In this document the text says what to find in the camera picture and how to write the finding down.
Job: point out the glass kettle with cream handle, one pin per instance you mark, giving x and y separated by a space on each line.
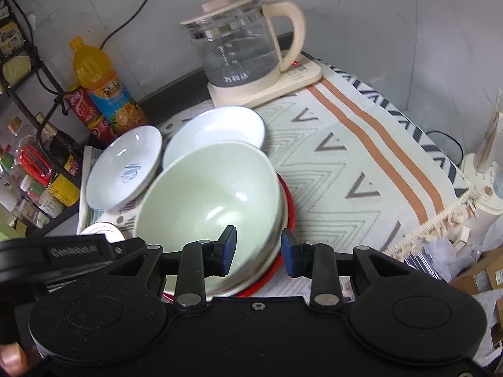
237 43

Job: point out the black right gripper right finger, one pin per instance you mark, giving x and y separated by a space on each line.
319 263

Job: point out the patterned white table cloth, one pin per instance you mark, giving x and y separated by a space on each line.
356 175

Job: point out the black metal shelf rack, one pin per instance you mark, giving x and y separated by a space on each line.
38 90

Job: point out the white plate with blue logo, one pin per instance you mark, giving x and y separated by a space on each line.
124 169

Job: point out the orange juice bottle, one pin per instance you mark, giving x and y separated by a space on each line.
95 72

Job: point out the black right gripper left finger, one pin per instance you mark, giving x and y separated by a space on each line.
197 261

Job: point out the cardboard box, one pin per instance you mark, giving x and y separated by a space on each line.
484 276

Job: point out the white bowl with blue rim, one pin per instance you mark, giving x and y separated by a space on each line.
213 126

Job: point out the dark soy sauce bottle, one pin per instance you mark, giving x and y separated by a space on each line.
63 149

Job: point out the cream kettle base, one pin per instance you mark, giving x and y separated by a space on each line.
302 73

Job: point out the red handled oil bottle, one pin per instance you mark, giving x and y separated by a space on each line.
26 152

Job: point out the person's left hand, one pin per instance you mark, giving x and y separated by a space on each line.
13 360

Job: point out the white small appliance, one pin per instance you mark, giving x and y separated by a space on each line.
483 171

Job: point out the pale green bowl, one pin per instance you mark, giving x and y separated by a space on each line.
224 184

